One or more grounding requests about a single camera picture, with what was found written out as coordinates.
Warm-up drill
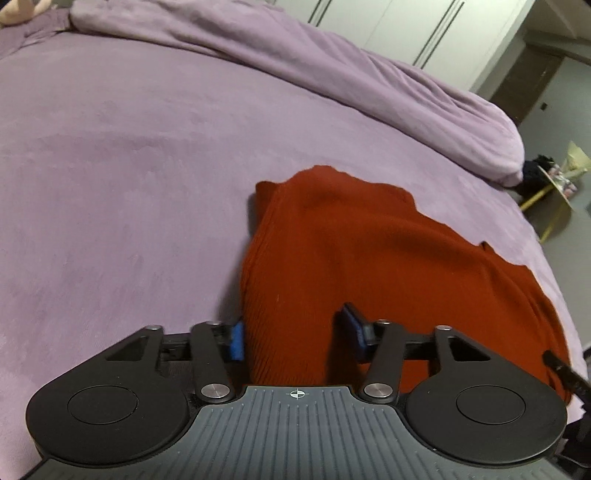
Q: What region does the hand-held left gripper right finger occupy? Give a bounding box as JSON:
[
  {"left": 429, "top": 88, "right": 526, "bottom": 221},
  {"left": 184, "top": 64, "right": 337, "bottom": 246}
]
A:
[{"left": 339, "top": 302, "right": 498, "bottom": 405}]

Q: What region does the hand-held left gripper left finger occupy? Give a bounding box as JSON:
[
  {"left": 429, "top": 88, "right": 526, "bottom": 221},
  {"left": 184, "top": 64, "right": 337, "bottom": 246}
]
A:
[{"left": 104, "top": 320, "right": 247, "bottom": 405}]

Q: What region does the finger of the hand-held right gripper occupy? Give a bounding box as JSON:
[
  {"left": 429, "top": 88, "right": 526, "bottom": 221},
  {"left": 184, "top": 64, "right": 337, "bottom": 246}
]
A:
[{"left": 542, "top": 350, "right": 591, "bottom": 408}]

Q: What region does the red knit cardigan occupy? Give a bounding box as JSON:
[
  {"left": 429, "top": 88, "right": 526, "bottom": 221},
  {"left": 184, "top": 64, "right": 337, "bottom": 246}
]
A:
[{"left": 240, "top": 165, "right": 570, "bottom": 403}]

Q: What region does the yellow-legged side table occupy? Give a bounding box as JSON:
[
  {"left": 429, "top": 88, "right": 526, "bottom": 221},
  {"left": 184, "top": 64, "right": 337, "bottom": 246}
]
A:
[{"left": 521, "top": 159, "right": 591, "bottom": 243}]

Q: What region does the purple fleece bed blanket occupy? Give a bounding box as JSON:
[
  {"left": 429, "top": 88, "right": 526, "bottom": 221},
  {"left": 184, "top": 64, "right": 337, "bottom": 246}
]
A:
[{"left": 0, "top": 9, "right": 583, "bottom": 430}]

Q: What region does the black cloth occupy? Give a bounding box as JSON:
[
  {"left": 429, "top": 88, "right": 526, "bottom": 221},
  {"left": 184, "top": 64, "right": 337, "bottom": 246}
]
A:
[{"left": 519, "top": 157, "right": 557, "bottom": 197}]

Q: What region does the wrapped flower bouquet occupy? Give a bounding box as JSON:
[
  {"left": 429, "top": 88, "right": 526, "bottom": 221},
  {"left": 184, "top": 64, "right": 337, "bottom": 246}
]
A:
[{"left": 556, "top": 141, "right": 591, "bottom": 197}]

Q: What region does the purple duvet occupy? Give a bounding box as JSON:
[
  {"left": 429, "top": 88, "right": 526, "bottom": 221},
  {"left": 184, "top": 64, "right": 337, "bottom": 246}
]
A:
[{"left": 69, "top": 0, "right": 526, "bottom": 188}]

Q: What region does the brown wooden door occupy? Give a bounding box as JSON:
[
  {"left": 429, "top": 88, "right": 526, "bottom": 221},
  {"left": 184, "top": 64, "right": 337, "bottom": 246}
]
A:
[{"left": 489, "top": 45, "right": 565, "bottom": 127}]

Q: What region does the white wardrobe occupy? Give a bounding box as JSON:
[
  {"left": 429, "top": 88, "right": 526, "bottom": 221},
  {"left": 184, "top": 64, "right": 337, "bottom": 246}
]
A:
[{"left": 272, "top": 0, "right": 536, "bottom": 100}]

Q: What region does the plush toy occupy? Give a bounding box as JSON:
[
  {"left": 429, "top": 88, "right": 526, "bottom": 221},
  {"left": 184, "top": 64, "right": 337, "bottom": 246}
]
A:
[{"left": 0, "top": 0, "right": 51, "bottom": 27}]

